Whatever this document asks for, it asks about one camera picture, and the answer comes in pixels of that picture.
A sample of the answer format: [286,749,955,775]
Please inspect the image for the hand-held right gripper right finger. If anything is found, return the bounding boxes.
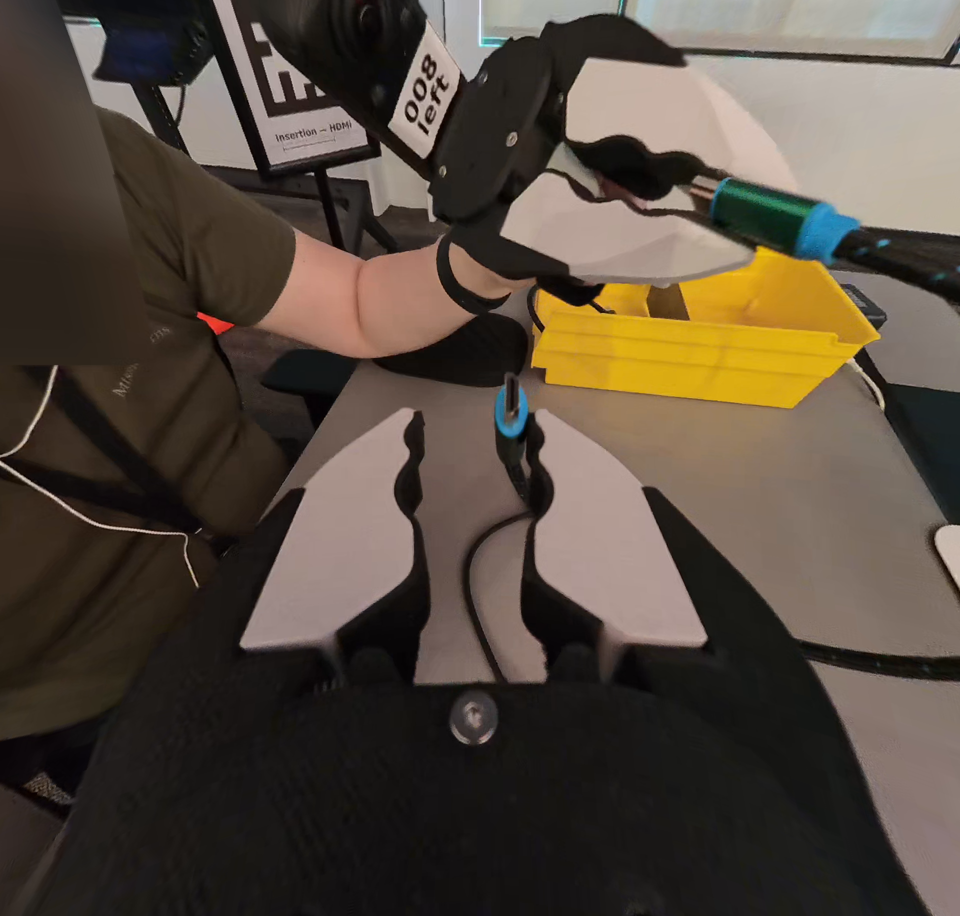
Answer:
[522,408,709,679]

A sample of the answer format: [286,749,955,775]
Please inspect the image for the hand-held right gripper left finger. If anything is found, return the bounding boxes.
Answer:
[240,408,432,653]

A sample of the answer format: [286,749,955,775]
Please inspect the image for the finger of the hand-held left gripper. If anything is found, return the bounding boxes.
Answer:
[562,55,801,206]
[497,168,756,289]

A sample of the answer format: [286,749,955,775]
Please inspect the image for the black braided hdmi cable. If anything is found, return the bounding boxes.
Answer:
[492,175,960,683]
[526,284,618,334]

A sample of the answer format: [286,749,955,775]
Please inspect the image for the yellow plastic bin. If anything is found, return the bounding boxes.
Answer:
[529,247,883,410]

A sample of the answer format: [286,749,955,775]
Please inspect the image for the person's left forearm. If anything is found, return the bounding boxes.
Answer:
[251,227,481,360]

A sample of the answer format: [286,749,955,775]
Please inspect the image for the large paned window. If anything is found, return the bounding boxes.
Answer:
[478,0,960,68]

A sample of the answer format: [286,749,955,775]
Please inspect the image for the black chair armrest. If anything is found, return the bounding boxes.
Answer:
[260,348,361,437]

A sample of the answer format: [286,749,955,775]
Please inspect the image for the black white tag sign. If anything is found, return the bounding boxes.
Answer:
[195,0,400,253]

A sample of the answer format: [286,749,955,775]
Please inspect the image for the small black box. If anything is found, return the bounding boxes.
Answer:
[838,283,889,330]

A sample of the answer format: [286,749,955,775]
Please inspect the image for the dark device on stand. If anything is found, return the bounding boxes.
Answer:
[45,0,217,156]

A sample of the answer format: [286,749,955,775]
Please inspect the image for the white earphone cable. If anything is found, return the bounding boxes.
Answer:
[0,364,202,589]

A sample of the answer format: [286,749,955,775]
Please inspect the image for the black lanyard strap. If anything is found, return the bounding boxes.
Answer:
[0,364,226,550]

